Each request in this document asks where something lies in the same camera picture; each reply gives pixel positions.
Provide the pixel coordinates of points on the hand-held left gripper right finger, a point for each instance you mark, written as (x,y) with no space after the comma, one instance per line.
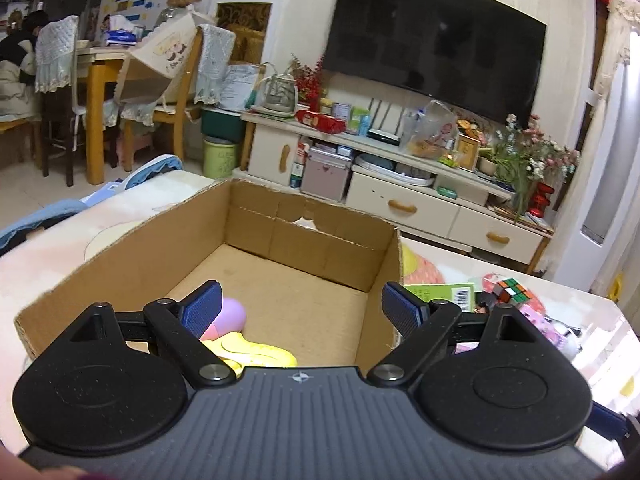
(400,307)

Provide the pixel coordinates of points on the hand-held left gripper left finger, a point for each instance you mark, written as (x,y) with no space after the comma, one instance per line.
(202,306)

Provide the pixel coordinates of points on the brown cardboard box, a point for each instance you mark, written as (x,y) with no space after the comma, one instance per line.
(300,300)

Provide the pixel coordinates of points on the purple round toy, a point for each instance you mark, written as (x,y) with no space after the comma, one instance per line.
(231,317)

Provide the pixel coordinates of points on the green box with barcode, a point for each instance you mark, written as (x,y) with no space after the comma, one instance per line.
(445,294)

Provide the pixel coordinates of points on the yellow plastic toy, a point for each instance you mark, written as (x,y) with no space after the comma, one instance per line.
(260,352)

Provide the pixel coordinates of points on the small black toy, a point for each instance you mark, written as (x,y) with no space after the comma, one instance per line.
(484,302)

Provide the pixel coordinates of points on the cream television cabinet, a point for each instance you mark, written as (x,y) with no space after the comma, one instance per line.
(400,205)

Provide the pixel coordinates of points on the colourful puzzle cube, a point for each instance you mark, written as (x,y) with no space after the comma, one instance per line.
(512,292)

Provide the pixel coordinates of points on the small green tin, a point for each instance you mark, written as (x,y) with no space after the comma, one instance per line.
(446,192)

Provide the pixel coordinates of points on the pink toy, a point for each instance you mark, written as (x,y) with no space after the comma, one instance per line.
(537,320)

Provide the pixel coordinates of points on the light green bin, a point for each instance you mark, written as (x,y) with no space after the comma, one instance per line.
(220,160)

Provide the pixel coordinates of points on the blue cushion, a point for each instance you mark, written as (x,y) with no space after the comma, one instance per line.
(150,167)

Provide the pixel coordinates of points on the pink printed table cover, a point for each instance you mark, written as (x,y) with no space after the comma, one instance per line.
(60,260)

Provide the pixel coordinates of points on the pink storage case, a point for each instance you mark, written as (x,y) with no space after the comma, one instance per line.
(325,175)

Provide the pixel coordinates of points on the black router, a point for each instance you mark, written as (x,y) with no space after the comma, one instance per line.
(382,134)

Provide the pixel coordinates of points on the red vase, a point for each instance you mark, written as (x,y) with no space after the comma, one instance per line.
(541,200)

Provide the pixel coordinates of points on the clear plastic bag of snacks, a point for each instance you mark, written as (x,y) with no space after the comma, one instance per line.
(430,130)

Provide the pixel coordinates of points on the blue cloth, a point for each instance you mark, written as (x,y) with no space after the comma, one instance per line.
(45,212)

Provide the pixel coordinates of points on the dark green storage box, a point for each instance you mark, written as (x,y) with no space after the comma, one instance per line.
(222,122)

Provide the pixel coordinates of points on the small green box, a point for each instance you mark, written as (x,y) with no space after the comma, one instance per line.
(360,121)

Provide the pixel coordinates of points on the pink and white flowers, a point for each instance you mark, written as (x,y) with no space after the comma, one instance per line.
(525,160)

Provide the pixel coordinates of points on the wooden chair with lace cover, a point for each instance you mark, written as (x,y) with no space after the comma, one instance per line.
(175,112)

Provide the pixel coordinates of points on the red snack packet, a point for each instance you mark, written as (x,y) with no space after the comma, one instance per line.
(320,121)

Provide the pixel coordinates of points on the small grey box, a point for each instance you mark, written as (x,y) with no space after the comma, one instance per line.
(341,111)

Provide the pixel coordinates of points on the white paper sheet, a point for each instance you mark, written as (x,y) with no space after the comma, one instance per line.
(240,87)

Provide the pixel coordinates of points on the glass kettle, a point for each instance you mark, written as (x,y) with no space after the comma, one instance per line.
(280,92)

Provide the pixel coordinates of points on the red berry branches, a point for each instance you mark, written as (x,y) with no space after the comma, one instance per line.
(310,82)

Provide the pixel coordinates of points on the wooden dining table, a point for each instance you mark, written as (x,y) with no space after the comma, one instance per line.
(100,85)

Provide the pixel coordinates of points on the white standing air conditioner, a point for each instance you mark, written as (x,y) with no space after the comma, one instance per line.
(607,160)

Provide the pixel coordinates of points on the black flat television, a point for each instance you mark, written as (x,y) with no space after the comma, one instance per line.
(425,35)

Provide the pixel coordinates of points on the blue tissue pack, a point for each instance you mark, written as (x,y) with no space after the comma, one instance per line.
(120,37)

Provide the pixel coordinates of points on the glass jar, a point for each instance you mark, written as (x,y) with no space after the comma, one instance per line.
(172,16)

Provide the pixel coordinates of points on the dark chair with lace cover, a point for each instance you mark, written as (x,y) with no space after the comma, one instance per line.
(55,45)

